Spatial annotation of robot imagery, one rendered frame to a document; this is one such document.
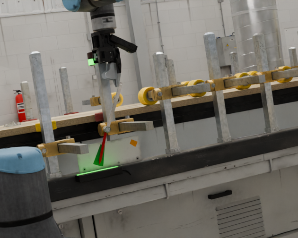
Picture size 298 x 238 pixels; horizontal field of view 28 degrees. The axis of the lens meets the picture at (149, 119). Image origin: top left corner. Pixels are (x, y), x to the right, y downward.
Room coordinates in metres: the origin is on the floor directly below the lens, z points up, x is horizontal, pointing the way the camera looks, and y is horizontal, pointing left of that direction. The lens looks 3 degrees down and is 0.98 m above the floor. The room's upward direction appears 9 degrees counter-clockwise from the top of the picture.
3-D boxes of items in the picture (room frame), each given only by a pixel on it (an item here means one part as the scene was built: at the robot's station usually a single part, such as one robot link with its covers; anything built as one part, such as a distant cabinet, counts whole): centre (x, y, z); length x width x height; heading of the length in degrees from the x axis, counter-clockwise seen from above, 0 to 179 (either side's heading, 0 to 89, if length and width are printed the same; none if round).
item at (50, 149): (2.18, 0.36, 0.81); 0.14 x 0.06 x 0.05; 115
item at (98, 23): (2.21, 0.11, 1.23); 0.10 x 0.09 x 0.05; 26
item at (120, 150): (2.25, 0.17, 0.75); 0.26 x 0.01 x 0.10; 115
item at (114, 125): (2.29, 0.13, 0.85); 0.14 x 0.06 x 0.05; 115
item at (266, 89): (2.60, -0.53, 0.90); 0.04 x 0.04 x 0.48; 25
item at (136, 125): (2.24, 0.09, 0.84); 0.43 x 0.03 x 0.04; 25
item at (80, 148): (2.15, 0.32, 0.81); 0.44 x 0.03 x 0.04; 25
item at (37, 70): (2.17, 0.38, 0.93); 0.04 x 0.04 x 0.48; 25
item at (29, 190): (1.54, 0.37, 0.79); 0.17 x 0.15 x 0.18; 56
